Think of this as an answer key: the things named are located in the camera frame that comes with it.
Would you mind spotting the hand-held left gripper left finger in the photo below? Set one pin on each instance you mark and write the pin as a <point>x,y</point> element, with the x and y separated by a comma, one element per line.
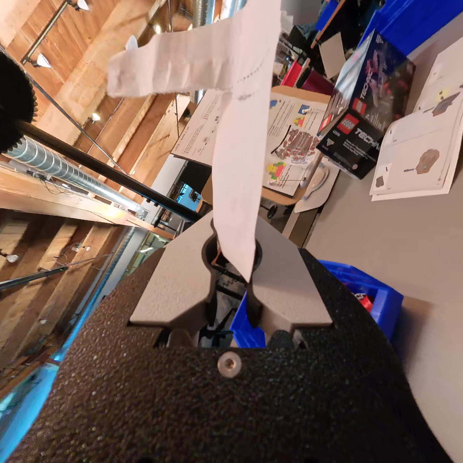
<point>170,285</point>

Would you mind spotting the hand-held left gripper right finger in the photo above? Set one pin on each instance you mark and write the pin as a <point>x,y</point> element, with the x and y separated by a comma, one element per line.
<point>289,289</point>

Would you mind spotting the blue plastic bin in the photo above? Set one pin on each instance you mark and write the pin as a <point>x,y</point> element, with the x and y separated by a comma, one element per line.
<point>416,21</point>
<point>385,302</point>

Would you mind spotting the white paper packet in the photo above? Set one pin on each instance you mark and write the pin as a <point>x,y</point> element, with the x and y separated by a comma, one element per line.
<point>238,144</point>

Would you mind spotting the grey desk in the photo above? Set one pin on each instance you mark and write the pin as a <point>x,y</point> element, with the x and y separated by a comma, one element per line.
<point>398,235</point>

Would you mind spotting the black pole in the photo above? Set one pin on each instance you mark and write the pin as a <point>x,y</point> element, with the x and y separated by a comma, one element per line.
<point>108,170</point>

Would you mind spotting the white ceiling spot lamp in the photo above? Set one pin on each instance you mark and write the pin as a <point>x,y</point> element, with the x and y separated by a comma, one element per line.
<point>132,42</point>
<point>12,258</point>
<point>82,3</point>
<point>95,117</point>
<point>42,61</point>

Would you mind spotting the printed instruction board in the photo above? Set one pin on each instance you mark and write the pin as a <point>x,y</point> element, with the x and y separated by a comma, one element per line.
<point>289,119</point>

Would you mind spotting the dark toy brick box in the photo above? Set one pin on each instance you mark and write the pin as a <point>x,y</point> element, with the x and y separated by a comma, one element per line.
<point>365,108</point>

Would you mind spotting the dark red storage bin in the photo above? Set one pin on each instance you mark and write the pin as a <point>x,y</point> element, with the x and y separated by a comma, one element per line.
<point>316,82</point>

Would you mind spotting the white instruction booklet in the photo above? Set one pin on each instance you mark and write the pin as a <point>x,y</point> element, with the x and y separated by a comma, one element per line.
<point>434,126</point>

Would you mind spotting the grey cardboard sheet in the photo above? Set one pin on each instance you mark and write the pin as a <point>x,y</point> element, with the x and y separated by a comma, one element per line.
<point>332,54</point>

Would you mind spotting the black toothed round object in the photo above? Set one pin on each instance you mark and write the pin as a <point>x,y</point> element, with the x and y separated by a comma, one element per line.
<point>14,101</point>

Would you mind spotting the metal ventilation duct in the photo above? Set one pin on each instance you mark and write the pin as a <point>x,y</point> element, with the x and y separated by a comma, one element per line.
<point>72,170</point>
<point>231,9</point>

